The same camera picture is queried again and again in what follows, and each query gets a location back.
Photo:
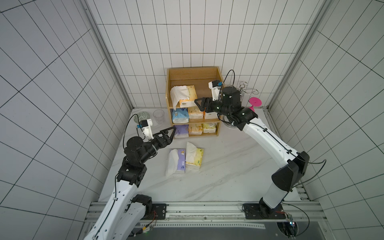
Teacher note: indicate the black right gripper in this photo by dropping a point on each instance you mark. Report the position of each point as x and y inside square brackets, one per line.
[211, 104]

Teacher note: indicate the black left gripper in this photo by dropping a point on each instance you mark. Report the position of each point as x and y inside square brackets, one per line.
[157, 139]

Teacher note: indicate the orange-yellow tissue pack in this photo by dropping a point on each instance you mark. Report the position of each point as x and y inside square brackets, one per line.
[183, 96]

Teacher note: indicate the purple dog tissue pack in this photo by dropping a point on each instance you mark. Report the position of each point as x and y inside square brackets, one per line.
[176, 162]

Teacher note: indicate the light blue tissue pack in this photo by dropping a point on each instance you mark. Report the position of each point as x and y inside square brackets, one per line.
[180, 116]

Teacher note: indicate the green-yellow floral tissue pack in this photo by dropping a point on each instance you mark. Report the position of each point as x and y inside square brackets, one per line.
[194, 156]

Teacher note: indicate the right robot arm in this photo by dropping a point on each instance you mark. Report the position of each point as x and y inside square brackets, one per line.
[292, 164]

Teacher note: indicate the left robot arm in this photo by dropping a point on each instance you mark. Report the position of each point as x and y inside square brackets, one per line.
[120, 204]

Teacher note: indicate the orange tissue pack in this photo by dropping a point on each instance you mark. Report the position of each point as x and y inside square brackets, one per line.
[210, 116]

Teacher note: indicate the cream yellow tissue pack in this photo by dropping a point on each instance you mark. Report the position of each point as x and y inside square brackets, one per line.
[195, 113]

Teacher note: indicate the purple tissue pack bottom shelf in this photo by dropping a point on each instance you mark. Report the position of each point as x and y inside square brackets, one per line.
[182, 131]

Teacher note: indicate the pale green tissue pack bottom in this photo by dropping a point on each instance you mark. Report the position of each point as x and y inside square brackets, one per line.
[209, 128]

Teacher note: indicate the yellow tissue pack bottom shelf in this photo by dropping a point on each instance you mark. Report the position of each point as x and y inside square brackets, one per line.
[195, 129]

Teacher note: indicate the clear plastic cup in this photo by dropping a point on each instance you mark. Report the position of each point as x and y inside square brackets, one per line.
[159, 116]

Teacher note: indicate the green patterned ceramic bowl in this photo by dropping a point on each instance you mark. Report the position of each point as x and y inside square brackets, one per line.
[141, 116]

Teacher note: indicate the chrome glass holder stand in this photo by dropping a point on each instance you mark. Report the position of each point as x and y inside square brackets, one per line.
[244, 93]

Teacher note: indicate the pink plastic wine glass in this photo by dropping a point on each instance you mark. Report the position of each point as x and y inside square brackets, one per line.
[255, 103]

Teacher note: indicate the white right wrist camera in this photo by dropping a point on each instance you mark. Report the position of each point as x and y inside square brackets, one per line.
[215, 87]

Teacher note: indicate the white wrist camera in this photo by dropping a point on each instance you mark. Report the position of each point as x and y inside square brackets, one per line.
[215, 87]
[145, 126]

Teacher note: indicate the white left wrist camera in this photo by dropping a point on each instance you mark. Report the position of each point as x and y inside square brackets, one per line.
[145, 126]

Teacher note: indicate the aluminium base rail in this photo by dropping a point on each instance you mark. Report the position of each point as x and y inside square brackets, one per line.
[227, 214]

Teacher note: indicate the aluminium corner post right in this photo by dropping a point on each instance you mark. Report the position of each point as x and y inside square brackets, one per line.
[320, 14]

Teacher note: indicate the aluminium corner post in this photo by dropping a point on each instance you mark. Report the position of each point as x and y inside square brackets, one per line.
[105, 52]
[320, 14]

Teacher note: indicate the aluminium corner post left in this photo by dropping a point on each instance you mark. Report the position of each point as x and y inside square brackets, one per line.
[105, 52]

